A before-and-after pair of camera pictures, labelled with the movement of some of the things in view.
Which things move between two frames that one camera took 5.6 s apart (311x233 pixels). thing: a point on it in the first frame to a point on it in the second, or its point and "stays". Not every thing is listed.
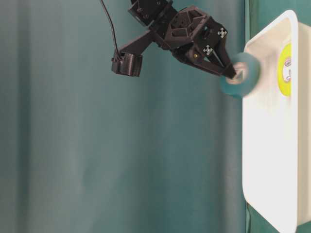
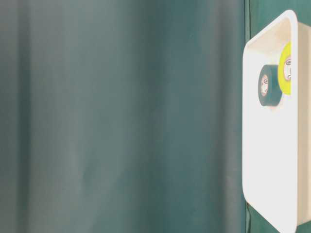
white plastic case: (276, 129) stays
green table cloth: (84, 149) stays
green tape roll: (247, 76) to (269, 86)
